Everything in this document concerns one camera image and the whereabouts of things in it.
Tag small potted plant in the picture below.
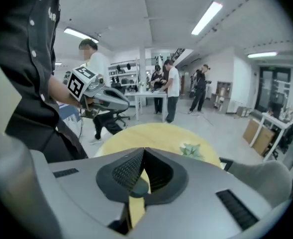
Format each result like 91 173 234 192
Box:
180 143 202 159

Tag round wooden table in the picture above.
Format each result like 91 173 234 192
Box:
94 122 221 229

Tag grey cubby shelf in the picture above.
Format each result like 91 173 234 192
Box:
211 81 233 114

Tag black glass double door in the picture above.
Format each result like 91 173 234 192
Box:
255 66 292 112

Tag person's black pants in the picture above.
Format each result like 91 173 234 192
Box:
5 118 89 163

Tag white metal shelf rack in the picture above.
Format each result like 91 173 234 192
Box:
108 60 140 92

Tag person's black shirt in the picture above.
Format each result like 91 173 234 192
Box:
0 0 62 139

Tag white table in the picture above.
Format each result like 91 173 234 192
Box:
124 90 168 121

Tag black staircase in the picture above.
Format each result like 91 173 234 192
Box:
170 48 194 68

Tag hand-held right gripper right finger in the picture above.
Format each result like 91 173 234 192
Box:
136 147 273 239

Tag grey storage crate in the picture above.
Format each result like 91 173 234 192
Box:
235 106 252 118

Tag ceiling light panel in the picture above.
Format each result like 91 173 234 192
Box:
247 51 278 59
191 0 223 36
63 26 99 44

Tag blue grey seat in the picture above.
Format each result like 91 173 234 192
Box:
59 103 82 126

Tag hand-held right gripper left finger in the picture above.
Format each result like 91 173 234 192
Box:
30 147 146 239

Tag black office chair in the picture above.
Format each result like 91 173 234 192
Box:
111 81 131 128
273 107 293 159

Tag white desk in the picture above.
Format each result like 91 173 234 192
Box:
260 112 293 162

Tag person's left forearm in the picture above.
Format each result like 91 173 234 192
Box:
48 74 84 109

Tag person's left hand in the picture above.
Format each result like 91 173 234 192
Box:
81 96 104 119

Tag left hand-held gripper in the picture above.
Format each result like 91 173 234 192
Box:
67 66 130 114

